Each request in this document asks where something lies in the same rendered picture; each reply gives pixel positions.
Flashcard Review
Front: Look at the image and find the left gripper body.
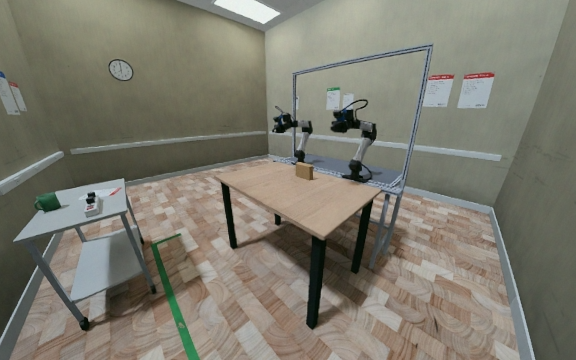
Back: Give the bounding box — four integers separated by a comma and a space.
337, 109, 349, 133

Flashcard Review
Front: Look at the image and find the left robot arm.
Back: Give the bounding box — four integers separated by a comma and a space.
333, 109, 376, 183

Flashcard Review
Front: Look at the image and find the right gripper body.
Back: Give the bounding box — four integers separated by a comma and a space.
278, 120, 288, 133

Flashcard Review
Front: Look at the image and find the brown cardboard box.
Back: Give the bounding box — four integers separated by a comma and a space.
296, 162, 313, 181

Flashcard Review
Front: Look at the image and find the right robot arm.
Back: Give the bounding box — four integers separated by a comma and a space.
273, 113, 313, 163

